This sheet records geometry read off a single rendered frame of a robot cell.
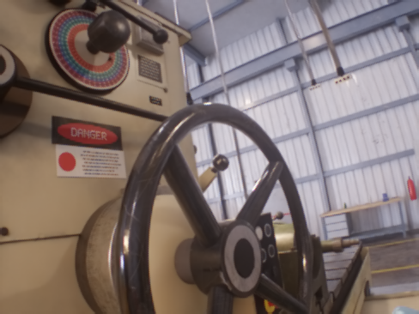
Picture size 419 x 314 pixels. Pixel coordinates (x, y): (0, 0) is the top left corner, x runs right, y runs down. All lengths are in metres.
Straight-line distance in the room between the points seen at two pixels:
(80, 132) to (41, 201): 0.13
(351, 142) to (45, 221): 7.62
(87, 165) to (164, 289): 0.22
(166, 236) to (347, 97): 7.81
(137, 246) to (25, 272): 0.24
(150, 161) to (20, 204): 0.24
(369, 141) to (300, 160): 2.01
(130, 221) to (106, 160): 0.29
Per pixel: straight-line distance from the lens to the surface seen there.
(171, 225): 0.38
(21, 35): 0.51
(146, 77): 0.62
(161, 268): 0.37
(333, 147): 7.89
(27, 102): 0.43
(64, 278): 0.43
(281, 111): 8.53
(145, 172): 0.21
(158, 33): 0.64
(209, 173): 0.69
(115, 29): 0.48
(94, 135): 0.48
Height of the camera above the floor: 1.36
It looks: 10 degrees up
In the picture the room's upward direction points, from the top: 10 degrees counter-clockwise
